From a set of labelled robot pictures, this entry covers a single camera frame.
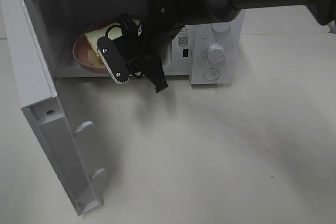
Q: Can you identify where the warning sticker with QR code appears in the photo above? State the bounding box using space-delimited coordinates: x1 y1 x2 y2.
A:
177 25 190 49

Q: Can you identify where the round door release button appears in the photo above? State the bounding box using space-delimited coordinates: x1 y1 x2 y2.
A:
203 68 220 81

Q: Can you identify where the white bread sandwich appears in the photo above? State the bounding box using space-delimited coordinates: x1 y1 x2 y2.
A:
84 18 140 66

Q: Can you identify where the white upper power knob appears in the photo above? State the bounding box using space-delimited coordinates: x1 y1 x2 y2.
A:
211 22 231 33

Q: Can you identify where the white microwave oven body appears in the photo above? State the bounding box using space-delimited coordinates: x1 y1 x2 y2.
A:
5 0 245 86

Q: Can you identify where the white microwave door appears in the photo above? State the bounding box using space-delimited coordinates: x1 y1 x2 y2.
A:
1 0 105 215

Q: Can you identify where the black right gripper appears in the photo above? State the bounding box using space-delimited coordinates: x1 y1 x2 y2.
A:
113 14 184 93

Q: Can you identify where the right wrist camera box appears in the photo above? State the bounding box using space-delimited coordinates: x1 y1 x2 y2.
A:
97 36 129 84

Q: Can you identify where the pink round plate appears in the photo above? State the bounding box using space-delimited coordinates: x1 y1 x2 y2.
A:
72 20 115 74

